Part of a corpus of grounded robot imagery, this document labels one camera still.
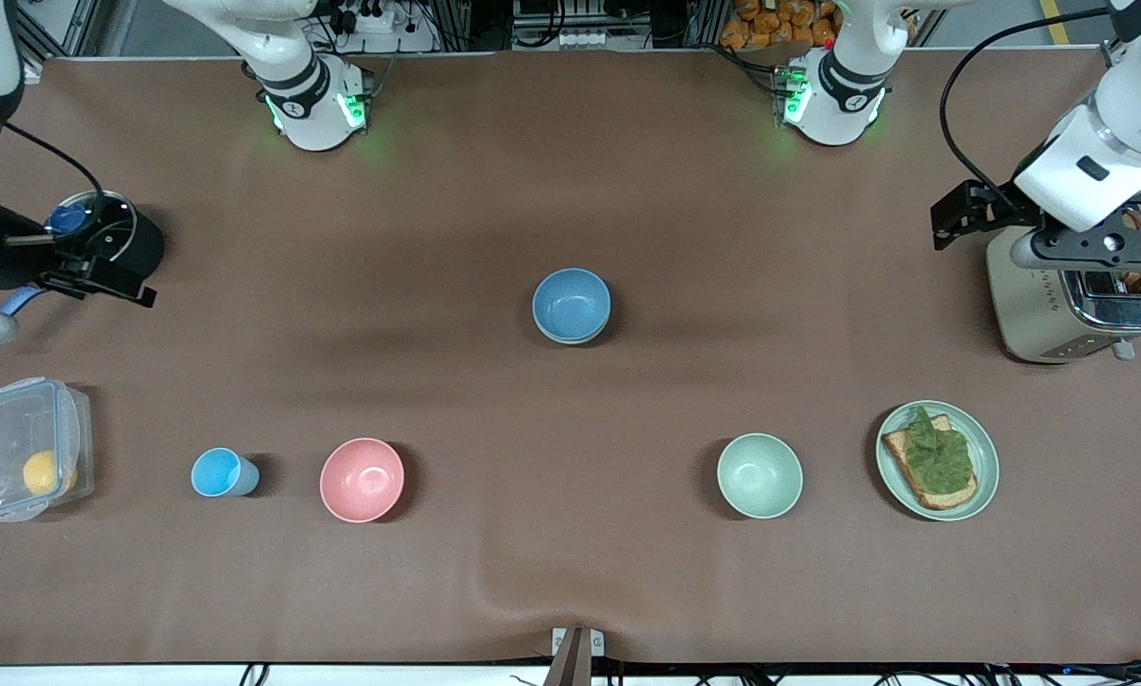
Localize blue bowl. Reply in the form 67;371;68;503
532;268;612;342

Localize pale green bowl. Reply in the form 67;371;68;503
716;433;804;520
535;319;611;346

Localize pink bowl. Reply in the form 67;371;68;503
319;437;406;524

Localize glass lid with blue knob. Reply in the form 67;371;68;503
45;191;139;277

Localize beige metal toaster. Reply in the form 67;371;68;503
987;224;1141;365

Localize brown bread slice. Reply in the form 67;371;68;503
1118;205;1141;292

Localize clear plastic lidded container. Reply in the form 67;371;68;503
0;377;95;523

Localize yellow lemon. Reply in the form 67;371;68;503
23;450;78;496

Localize light blue cup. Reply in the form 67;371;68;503
190;447;260;498

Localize green lettuce leaf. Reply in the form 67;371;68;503
904;406;973;494

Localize pale green plate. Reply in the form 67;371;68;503
875;400;1000;522

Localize orange snack bags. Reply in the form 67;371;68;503
720;0;843;50

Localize brown toast slice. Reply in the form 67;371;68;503
882;414;979;511

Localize white power strip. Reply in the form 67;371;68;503
513;27;629;50
328;0;438;53

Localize black saucepan with blue handle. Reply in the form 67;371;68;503
4;191;166;320

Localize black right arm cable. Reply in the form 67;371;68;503
0;122;107;258

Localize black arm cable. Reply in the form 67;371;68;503
0;122;107;258
940;8;1114;192

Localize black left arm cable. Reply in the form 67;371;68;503
940;8;1114;192

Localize metal table bracket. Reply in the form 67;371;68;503
550;626;606;686

